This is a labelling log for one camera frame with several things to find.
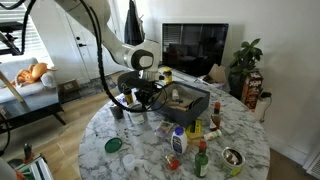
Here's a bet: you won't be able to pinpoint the black glasses case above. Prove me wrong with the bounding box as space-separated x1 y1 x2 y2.
188 96 205 111

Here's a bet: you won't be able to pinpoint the orange stuffed toy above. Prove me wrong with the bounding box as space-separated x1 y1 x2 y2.
10 62 58 88

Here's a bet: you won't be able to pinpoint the wooden blocks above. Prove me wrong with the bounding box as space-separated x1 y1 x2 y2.
163 98 189 113

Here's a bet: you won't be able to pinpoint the white appliance black top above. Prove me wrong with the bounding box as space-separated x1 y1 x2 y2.
254 92 273 123

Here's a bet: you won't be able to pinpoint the white bottle blue cap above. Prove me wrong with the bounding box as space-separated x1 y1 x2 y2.
170 126 188 155

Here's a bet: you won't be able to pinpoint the small clear measuring cup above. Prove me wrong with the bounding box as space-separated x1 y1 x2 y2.
122 153 148 173

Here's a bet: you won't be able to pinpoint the green potted plant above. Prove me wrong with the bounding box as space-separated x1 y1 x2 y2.
228 38 264 100

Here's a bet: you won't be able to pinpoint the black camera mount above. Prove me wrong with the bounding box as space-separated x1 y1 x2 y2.
0 21 26 56

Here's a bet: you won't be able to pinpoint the white TV stand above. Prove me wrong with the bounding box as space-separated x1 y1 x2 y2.
146 64 231 91

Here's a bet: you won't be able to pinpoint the open tin can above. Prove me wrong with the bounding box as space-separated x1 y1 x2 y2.
220 146 246 177

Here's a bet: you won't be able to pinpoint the small white lying bottle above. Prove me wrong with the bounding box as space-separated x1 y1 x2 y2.
203 129 223 142

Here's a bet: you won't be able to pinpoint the small cardboard floor box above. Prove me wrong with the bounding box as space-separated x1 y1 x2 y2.
58 79 81 95

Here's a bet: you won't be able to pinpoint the white door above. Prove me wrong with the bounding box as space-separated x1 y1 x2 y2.
63 0 124 84

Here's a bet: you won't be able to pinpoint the grey sofa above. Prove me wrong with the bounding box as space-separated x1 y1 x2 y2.
0 57 67 134

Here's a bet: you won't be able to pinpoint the green plastic lid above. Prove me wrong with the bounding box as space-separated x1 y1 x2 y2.
104 137 123 154

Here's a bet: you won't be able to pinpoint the green glass bottle red cap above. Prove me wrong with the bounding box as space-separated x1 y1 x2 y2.
194 140 210 179

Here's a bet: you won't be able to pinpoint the orange cardboard carton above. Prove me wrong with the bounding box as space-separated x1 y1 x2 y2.
240 70 264 112

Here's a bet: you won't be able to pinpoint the purple white sauce packet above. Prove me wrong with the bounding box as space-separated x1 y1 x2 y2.
153 119 174 139

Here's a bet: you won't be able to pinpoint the black flat television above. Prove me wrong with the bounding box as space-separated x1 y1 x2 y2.
161 22 230 78

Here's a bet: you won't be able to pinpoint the floor rug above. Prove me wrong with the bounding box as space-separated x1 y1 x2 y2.
59 75 118 103

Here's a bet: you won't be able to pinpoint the white window blind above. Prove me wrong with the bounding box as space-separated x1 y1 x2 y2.
0 0 44 64

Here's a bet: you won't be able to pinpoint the wooden pole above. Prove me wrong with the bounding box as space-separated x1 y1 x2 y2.
0 71 26 103

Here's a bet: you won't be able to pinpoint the navy cardboard box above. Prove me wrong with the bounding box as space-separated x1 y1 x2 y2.
151 81 211 128

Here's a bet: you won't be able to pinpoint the dark hanging jacket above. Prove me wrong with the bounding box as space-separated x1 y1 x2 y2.
124 0 147 47

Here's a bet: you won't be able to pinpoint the clear cup of coffee beans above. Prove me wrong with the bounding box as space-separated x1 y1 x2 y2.
109 103 124 120

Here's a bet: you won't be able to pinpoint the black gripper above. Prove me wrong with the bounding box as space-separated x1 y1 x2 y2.
133 79 160 108

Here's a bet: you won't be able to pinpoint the white vent grille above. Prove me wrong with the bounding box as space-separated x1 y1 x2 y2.
306 153 320 179

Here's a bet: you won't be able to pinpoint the clear plastic jar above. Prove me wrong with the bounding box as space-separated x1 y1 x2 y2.
128 101 149 125

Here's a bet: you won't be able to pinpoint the vitamin bottle yellow lid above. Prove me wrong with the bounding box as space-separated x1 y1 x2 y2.
162 66 173 85

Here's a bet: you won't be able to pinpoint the brown hot sauce bottle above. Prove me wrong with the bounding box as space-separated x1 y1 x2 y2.
209 101 222 132

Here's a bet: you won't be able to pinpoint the brown paper bag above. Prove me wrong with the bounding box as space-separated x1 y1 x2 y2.
203 63 228 84

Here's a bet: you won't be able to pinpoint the small jar red cap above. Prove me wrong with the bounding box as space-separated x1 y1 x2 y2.
165 153 181 171

